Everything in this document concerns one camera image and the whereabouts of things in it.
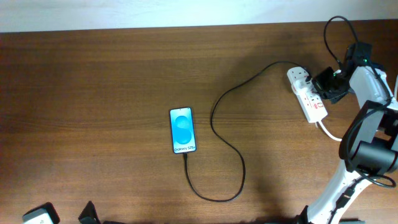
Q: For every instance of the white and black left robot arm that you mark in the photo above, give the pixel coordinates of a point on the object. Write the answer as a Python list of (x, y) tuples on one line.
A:
[(47, 214)]

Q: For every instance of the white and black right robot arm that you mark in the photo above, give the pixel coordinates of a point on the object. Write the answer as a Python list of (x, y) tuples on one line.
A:
[(368, 149)]

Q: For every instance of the blue screen Galaxy smartphone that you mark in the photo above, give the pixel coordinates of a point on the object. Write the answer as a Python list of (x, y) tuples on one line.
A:
[(183, 131)]

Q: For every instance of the white power strip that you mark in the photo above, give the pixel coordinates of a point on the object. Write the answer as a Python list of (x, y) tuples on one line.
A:
[(311, 103)]

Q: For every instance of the white charger plug adapter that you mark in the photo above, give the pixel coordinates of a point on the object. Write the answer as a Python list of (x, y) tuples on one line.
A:
[(301, 87)]

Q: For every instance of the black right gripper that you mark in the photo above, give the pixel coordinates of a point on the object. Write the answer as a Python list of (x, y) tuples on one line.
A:
[(317, 81)]

